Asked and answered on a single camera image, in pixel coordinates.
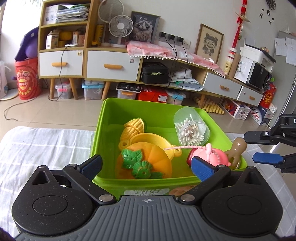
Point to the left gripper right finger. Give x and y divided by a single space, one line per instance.
202 169

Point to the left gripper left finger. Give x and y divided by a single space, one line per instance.
91 167

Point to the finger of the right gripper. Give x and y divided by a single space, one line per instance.
258 137
267 158

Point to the brown rubber hand toy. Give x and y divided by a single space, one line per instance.
234 154

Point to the pink pig toy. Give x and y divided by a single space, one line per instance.
211 155

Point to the clear cotton swab jar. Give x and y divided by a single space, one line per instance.
190 128

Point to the orange toy pumpkin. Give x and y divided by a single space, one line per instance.
143 161

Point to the toy corn cob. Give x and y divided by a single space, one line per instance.
132 128

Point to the yellow foam egg mat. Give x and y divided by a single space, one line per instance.
210 106

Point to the green plastic cookie box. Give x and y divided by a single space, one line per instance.
159 129

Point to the black microwave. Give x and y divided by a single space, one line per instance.
253 74

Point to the grey checked cloth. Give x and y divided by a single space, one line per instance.
23 149

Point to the blue lid storage box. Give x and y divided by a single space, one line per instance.
93 89

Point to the clear pink storage box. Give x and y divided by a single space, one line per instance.
64 90

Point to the red cardboard box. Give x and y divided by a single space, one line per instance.
153 93

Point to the framed cartoon girl picture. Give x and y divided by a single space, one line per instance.
209 43

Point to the black case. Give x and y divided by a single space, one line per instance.
154 73

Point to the red printed bucket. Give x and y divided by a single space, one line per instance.
27 78

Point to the white paper bag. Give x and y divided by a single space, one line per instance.
3 80

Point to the pink lace cloth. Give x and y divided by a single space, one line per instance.
141 49

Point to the purple plush toy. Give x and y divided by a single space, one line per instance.
29 46

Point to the wooden tv cabinet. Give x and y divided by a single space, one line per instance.
109 64

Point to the white desk fan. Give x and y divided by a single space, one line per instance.
120 27

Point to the framed cat picture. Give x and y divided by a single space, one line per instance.
144 27

